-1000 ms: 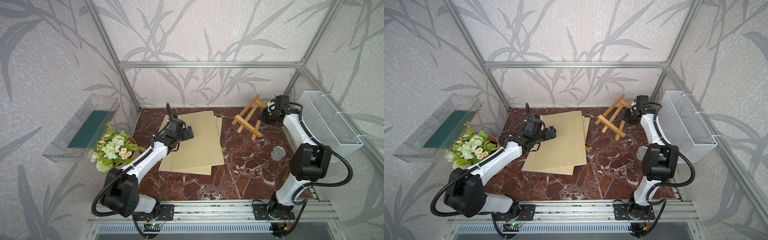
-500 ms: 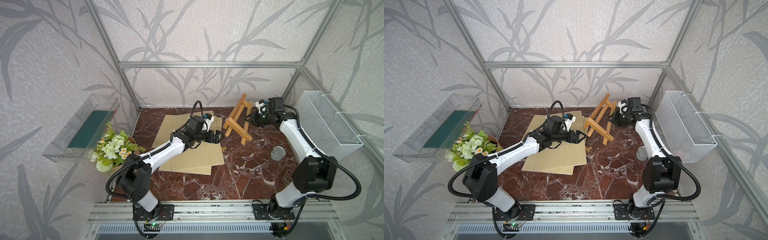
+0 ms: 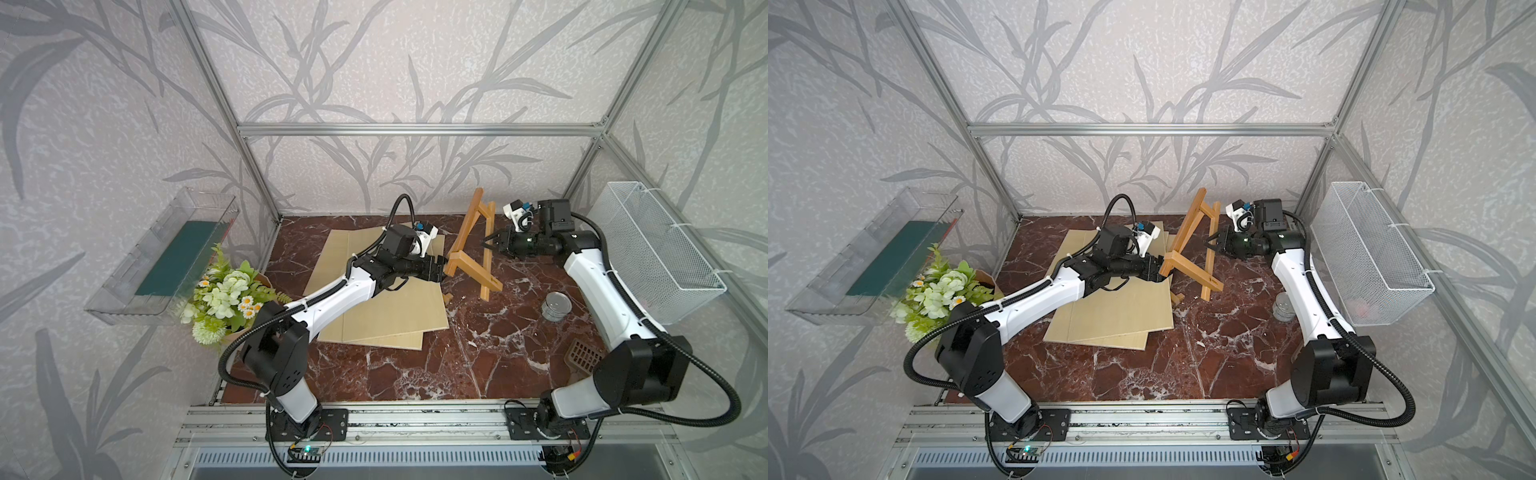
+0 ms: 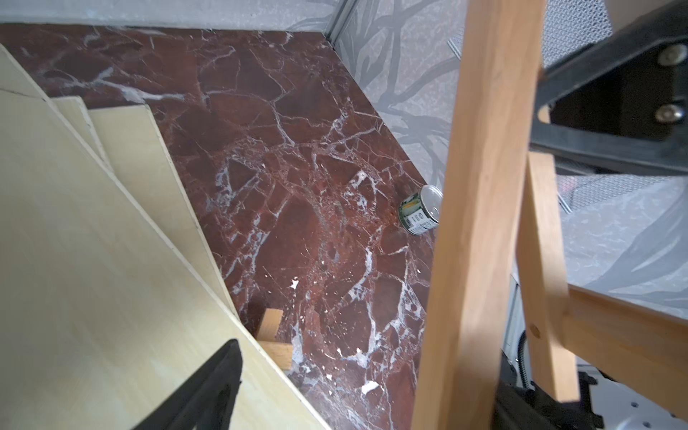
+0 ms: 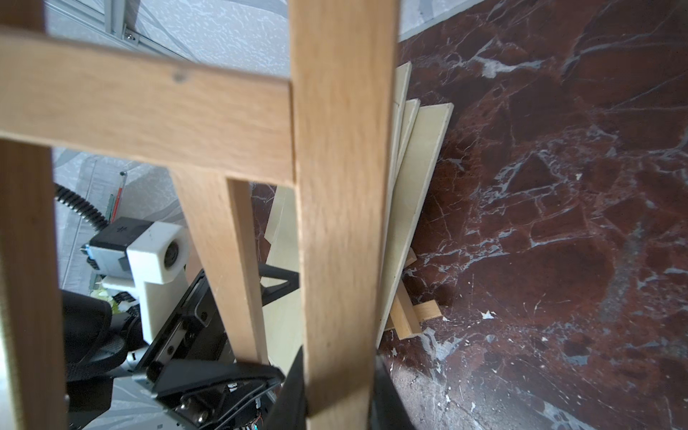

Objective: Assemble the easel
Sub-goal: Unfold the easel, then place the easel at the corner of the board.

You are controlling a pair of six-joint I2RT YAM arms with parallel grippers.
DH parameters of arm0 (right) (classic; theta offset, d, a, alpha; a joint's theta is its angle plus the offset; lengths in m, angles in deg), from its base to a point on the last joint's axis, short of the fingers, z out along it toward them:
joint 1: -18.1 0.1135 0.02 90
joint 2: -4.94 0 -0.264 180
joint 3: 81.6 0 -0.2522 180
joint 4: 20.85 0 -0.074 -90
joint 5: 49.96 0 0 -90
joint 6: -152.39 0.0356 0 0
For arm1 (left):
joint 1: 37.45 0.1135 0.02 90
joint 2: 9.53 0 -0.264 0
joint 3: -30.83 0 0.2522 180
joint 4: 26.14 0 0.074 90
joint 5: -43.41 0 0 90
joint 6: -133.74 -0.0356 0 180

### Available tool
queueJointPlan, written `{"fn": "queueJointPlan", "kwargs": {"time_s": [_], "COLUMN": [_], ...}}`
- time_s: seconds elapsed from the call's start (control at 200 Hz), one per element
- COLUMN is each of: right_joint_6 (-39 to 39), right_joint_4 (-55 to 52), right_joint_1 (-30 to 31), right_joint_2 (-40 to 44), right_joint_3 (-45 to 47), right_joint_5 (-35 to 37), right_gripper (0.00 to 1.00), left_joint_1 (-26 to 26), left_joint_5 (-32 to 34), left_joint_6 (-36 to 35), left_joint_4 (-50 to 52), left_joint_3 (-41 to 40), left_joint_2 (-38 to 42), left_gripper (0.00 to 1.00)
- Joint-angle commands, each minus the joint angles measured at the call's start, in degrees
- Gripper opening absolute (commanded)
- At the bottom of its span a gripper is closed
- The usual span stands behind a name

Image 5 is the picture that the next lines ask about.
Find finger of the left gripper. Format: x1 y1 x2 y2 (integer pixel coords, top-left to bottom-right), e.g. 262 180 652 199
257 262 300 307

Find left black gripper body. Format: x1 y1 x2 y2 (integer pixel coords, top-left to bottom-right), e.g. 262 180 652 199
133 272 285 429

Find wooden easel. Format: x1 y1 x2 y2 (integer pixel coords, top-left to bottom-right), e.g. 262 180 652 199
377 247 443 340
1 1 400 429

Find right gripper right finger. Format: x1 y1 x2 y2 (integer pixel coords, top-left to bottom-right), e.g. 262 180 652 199
370 356 415 430

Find plywood board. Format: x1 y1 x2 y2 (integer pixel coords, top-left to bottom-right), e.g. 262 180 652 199
376 103 453 341
391 62 412 166
263 99 420 373

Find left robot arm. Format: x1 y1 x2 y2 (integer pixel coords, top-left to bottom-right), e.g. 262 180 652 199
55 186 285 429

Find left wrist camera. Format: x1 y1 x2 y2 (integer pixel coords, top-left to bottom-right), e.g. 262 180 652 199
82 217 191 344

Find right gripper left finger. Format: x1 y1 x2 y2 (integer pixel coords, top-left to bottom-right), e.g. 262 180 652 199
264 348 307 430

